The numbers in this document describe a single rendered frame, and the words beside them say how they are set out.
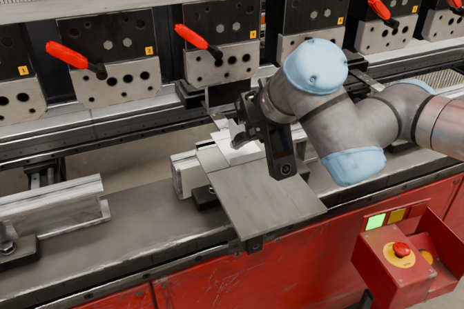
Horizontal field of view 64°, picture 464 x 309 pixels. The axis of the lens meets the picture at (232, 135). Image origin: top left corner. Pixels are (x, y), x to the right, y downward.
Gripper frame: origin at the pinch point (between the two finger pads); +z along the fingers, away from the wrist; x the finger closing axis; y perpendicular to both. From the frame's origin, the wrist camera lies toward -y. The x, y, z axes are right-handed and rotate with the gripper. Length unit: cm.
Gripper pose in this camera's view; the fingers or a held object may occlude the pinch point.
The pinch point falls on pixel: (248, 145)
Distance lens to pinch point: 79.6
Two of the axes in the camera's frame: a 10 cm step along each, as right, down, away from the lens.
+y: -2.9, -9.4, 1.9
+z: -2.5, 2.7, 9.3
